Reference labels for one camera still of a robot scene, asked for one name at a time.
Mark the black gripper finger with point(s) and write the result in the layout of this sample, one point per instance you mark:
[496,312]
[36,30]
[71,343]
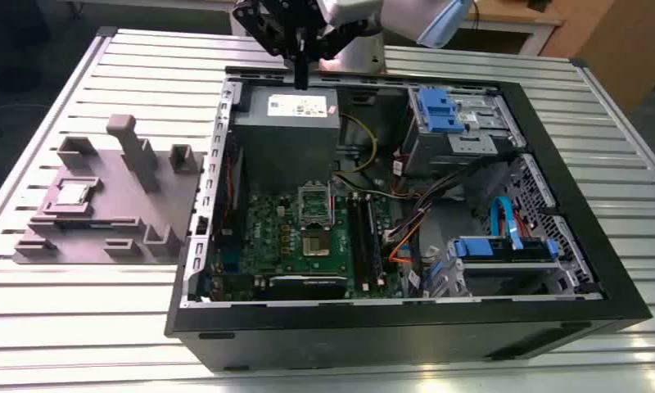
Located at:
[262,28]
[335,41]

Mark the silver square CPU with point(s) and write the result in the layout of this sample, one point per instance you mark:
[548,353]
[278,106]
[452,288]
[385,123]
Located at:
[75,194]

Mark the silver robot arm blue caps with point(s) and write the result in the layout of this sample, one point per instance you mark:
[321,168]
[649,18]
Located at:
[361,53]

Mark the CPU socket gold contacts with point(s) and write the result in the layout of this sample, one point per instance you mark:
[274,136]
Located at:
[315,245]

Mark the blue plastic drive latch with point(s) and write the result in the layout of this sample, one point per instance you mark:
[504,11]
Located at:
[439,110]

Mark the grey power supply unit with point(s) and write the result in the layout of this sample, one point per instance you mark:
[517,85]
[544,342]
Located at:
[285,143]

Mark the grey metal drive cage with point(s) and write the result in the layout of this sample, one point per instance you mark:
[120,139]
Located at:
[470,147]

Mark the black RAM stick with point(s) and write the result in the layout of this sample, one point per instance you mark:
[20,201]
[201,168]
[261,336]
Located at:
[374,237]

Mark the grey plastic parts rack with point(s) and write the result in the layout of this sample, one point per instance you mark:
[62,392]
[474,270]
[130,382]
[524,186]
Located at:
[115,204]

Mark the green motherboard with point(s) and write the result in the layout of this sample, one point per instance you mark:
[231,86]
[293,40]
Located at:
[262,245]

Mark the brown wooden cabinet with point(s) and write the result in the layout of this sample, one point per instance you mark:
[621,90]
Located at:
[622,49]

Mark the hard disk in blue carrier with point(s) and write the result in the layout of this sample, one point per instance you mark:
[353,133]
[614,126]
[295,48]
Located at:
[481,247]

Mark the green RAM stick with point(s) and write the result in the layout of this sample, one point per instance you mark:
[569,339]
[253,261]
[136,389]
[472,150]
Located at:
[82,224]

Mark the black graphics card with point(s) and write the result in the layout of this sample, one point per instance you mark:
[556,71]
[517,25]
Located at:
[306,286]

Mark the grey metal disk bay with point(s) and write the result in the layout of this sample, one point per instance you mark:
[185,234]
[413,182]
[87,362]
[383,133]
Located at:
[510,265]

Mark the black PC case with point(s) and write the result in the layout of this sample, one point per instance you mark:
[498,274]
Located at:
[393,340]

